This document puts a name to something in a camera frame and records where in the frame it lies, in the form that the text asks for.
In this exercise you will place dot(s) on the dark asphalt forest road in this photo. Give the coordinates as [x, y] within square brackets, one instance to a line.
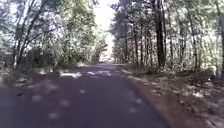
[90, 103]

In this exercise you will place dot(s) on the wood of trees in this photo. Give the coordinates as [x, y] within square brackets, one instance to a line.
[46, 33]
[166, 33]

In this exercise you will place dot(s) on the leaf-strewn dirt verge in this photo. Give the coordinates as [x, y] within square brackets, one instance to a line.
[186, 96]

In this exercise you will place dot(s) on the grassy overgrown verge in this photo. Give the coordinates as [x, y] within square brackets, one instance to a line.
[30, 75]

